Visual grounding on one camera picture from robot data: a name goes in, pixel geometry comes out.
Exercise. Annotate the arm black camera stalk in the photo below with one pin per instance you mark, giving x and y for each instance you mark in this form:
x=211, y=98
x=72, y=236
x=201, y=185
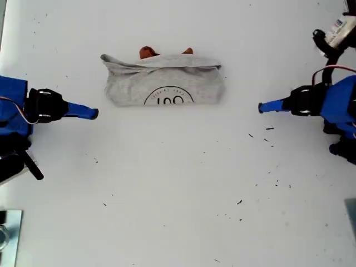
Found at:
x=328, y=73

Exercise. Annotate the steel post with base plate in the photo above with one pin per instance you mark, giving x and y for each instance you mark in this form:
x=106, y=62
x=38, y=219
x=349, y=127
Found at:
x=14, y=236

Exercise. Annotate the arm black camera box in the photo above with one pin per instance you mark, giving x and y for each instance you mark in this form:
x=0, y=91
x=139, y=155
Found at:
x=340, y=30
x=11, y=167

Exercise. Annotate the black clamp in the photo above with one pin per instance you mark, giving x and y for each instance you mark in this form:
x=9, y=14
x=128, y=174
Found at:
x=2, y=217

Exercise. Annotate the grey shirt with brown sleeves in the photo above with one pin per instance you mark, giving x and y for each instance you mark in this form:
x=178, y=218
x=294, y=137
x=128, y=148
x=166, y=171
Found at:
x=125, y=86

